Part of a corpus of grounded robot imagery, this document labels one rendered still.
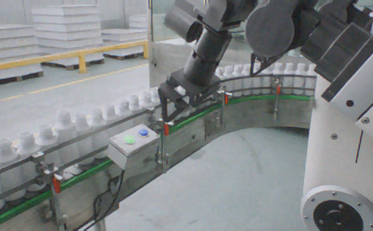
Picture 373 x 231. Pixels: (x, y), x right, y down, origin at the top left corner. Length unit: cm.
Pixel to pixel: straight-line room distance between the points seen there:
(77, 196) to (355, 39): 85
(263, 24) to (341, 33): 11
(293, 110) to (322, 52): 136
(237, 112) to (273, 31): 125
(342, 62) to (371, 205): 35
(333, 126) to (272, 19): 27
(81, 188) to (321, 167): 68
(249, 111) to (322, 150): 110
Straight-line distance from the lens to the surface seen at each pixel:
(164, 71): 454
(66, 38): 739
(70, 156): 101
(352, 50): 48
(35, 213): 98
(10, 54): 680
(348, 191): 74
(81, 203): 107
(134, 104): 117
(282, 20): 49
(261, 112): 181
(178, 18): 60
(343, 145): 68
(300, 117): 187
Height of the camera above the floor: 150
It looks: 20 degrees down
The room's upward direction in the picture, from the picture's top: straight up
